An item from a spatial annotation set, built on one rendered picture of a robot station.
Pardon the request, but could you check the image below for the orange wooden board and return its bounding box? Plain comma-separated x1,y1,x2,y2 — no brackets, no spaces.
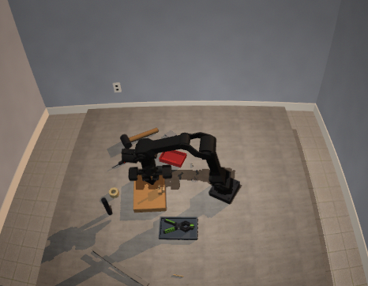
133,175,166,213

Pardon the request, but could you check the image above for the red open tray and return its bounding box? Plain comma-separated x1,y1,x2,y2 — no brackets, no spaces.
159,150,186,167

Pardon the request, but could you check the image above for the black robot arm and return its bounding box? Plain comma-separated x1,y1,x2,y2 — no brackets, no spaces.
122,132,231,194

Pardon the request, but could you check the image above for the black mallet with wooden handle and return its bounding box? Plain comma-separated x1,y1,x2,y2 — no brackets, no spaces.
120,128,159,149

